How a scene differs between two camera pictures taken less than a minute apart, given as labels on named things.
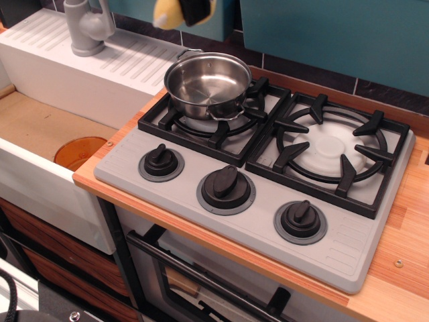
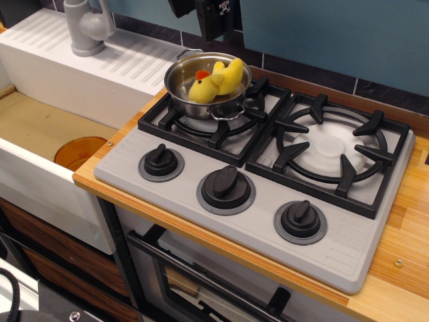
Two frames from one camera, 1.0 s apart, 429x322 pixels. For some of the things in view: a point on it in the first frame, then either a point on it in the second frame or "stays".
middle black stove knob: (226, 192) stays
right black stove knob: (300, 223) stays
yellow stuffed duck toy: (168, 15) → (206, 86)
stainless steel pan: (200, 84) stays
